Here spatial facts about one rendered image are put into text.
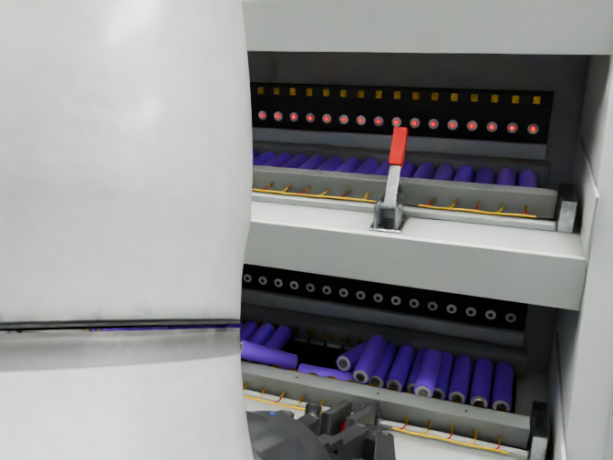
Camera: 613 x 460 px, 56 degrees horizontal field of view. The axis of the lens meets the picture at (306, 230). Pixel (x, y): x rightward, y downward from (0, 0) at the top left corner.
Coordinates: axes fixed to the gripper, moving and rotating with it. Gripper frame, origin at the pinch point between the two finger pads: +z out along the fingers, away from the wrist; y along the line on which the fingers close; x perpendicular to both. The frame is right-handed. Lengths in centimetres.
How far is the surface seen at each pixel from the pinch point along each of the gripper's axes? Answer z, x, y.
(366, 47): 1.6, 31.7, -3.4
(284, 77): 19.8, 36.0, -18.5
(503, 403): 14.4, 2.3, 11.3
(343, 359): 13.7, 3.7, -4.4
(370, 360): 13.9, 4.0, -1.6
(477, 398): 14.4, 2.3, 9.0
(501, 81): 19.7, 36.1, 7.5
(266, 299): 21.3, 8.2, -16.8
